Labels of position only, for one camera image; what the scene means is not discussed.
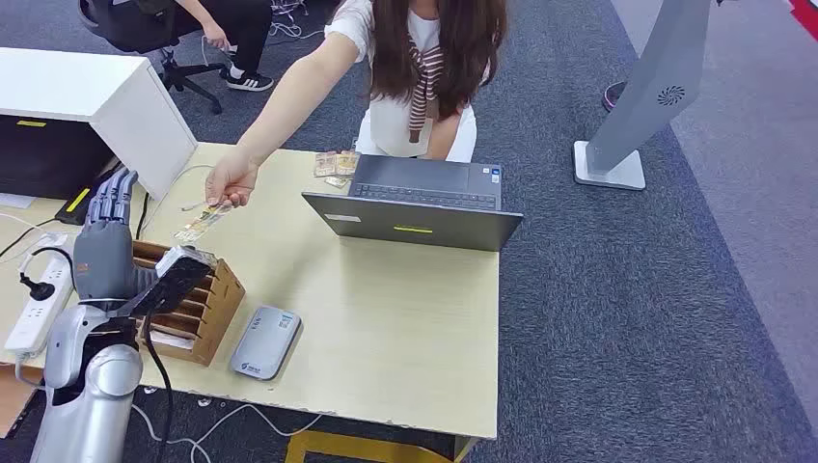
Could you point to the brown slotted card holder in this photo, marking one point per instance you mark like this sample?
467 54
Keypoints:
211 313

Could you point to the person's right hand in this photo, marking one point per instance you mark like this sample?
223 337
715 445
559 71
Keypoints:
230 179

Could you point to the purple round base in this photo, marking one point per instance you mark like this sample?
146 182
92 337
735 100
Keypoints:
612 96

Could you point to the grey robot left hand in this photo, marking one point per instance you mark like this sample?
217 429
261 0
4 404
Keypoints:
105 255

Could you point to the black box with yellow label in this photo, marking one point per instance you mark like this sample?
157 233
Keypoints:
80 203

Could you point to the grey laptop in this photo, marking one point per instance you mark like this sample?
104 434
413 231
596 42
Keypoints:
415 223

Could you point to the grey card reader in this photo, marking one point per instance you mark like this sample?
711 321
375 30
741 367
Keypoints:
265 342

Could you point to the black office chair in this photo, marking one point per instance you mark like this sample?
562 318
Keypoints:
128 25

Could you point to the grey kiosk stand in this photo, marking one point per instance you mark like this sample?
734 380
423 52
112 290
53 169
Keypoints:
658 70

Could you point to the white card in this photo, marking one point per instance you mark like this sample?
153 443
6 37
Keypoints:
169 339

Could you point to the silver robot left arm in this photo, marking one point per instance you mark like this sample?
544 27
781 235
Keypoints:
96 396

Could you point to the white power strip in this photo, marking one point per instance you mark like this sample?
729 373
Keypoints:
38 313

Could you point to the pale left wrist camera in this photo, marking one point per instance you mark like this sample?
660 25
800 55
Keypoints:
169 284

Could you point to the red floor strip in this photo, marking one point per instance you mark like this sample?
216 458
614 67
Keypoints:
806 16

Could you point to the black monitor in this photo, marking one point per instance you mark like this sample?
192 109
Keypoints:
45 156

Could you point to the person's right forearm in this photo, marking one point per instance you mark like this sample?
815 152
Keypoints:
281 108

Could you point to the seated person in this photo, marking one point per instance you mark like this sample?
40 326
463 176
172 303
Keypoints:
246 25

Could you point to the person's left forearm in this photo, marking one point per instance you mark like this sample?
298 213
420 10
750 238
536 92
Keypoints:
444 137

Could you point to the white paper sheet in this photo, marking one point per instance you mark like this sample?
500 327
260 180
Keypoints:
14 201

